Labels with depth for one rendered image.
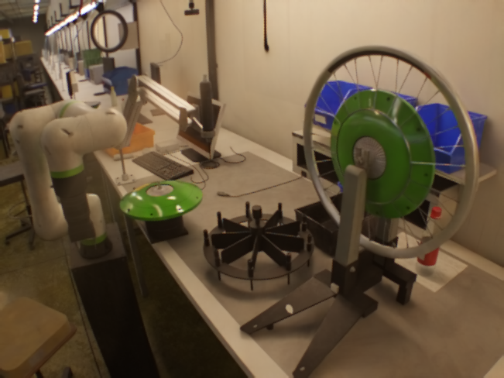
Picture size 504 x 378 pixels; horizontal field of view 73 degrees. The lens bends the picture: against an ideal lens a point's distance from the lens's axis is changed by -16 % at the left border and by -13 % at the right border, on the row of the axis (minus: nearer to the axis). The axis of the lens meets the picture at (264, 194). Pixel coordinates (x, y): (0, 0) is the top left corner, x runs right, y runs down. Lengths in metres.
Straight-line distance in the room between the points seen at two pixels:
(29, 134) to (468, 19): 1.51
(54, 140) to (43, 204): 0.57
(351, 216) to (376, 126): 0.21
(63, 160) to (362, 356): 0.88
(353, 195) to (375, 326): 0.38
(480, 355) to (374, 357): 0.28
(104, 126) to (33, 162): 0.50
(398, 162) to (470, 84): 0.62
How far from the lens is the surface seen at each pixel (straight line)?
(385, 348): 1.04
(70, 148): 1.01
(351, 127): 0.95
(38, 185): 1.50
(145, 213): 1.36
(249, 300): 1.16
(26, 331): 1.74
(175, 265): 1.34
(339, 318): 1.00
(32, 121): 1.41
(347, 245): 0.97
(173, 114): 1.48
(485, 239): 1.52
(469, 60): 1.43
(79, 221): 1.11
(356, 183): 0.90
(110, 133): 1.03
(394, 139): 0.88
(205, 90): 1.29
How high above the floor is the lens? 1.67
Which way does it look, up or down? 25 degrees down
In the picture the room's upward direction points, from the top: 2 degrees counter-clockwise
